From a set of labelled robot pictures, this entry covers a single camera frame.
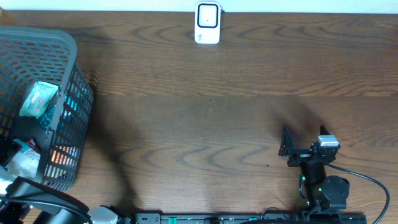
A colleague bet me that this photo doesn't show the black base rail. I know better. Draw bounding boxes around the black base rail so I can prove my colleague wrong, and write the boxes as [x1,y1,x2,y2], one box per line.
[134,210,367,224]

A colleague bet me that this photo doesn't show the teal mouthwash bottle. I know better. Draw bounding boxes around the teal mouthwash bottle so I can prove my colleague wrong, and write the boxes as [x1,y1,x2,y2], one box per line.
[38,106,55,129]

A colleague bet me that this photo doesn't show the dark grey plastic basket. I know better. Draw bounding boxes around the dark grey plastic basket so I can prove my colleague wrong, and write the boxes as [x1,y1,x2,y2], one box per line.
[1,27,94,191]

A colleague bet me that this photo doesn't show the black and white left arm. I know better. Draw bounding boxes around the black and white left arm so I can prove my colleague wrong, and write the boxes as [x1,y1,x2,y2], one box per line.
[1,168,136,224]

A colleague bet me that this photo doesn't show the teal wet wipes pack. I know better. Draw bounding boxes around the teal wet wipes pack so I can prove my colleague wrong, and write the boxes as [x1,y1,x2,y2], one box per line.
[19,82,59,118]

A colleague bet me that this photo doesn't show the white barcode scanner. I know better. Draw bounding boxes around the white barcode scanner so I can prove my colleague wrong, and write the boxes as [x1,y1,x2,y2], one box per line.
[194,1,221,44]

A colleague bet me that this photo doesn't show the cream snack bag blue edges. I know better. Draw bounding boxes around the cream snack bag blue edges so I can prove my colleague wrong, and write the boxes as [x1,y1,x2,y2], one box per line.
[6,139,40,179]

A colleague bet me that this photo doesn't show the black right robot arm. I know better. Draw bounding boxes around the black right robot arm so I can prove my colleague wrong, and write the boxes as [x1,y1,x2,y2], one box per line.
[278,125,350,212]

